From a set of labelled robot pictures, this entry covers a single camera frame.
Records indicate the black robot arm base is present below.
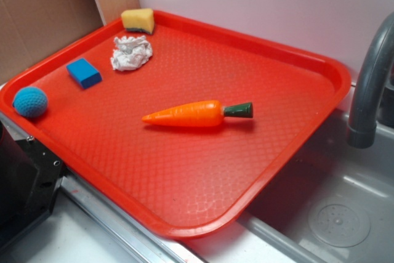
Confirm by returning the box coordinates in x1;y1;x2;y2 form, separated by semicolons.
1;124;64;250

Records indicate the blue rectangular block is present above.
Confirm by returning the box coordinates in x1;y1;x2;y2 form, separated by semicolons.
66;59;102;89

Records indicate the orange toy carrot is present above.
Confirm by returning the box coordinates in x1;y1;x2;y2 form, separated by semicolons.
142;100;254;127

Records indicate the red plastic tray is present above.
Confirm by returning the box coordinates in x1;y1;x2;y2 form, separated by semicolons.
1;11;351;240

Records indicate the crumpled white paper towel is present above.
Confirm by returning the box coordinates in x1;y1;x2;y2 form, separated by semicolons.
110;36;153;71

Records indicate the yellow sponge wedge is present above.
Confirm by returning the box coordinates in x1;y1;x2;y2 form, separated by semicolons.
121;8;155;34

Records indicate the grey toy sink basin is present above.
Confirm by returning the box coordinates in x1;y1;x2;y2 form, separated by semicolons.
187;112;393;262

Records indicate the blue dimpled ball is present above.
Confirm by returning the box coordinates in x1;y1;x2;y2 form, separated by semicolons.
12;87;49;118

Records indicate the grey plastic faucet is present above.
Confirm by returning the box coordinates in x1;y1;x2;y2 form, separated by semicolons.
346;14;393;148

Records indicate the brown cardboard panel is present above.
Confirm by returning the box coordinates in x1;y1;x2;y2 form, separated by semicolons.
1;0;140;83

